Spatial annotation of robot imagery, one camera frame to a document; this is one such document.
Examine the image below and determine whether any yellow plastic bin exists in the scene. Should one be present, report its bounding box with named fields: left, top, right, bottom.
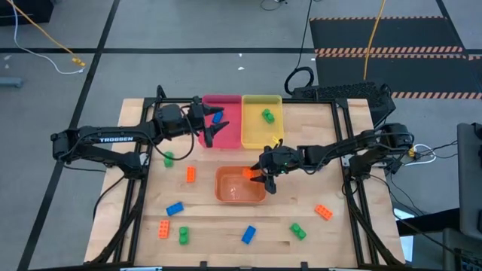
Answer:
left=240, top=94, right=285, bottom=151

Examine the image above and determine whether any black aluminium table frame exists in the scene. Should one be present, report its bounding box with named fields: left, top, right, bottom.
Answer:
left=84, top=85, right=406, bottom=271

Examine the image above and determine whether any long yellow cable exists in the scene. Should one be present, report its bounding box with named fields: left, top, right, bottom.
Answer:
left=362, top=0, right=388, bottom=81

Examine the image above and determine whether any black hazard-striped floor mat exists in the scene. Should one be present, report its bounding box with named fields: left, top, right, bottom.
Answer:
left=308, top=16, right=482, bottom=101

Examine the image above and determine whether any gray flat object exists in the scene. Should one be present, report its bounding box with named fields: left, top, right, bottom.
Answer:
left=0, top=77, right=24, bottom=89

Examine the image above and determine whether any yellow cable with yellow plug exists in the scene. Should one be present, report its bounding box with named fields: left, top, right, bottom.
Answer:
left=5, top=0, right=87, bottom=68

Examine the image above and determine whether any white coiled cable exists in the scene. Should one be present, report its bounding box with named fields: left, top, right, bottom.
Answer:
left=404, top=142, right=438, bottom=167

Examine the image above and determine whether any red plastic bin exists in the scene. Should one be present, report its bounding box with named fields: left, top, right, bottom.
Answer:
left=197, top=94, right=243, bottom=150

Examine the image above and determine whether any orange plastic bin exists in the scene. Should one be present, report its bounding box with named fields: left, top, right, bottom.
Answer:
left=214, top=165, right=268, bottom=205

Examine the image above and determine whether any white floor cable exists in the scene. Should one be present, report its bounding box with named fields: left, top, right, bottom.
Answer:
left=11, top=0, right=86, bottom=75

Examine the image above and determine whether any long black cable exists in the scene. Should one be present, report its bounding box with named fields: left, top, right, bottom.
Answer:
left=283, top=0, right=316, bottom=96

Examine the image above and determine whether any gray equipment cart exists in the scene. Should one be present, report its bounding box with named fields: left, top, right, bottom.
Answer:
left=456, top=122, right=482, bottom=242

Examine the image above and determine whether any dark gray equipment box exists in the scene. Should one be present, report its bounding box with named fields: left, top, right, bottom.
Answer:
left=442, top=227, right=482, bottom=271

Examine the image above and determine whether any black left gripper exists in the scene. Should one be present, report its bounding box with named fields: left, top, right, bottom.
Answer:
left=182, top=100, right=231, bottom=149

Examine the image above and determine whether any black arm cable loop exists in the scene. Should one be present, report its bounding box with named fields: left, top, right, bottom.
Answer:
left=148, top=107, right=197, bottom=162

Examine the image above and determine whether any black box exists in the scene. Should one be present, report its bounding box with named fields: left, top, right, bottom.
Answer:
left=0, top=0, right=54, bottom=26

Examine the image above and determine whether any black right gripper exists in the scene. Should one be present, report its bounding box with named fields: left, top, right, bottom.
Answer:
left=249, top=145, right=303, bottom=196

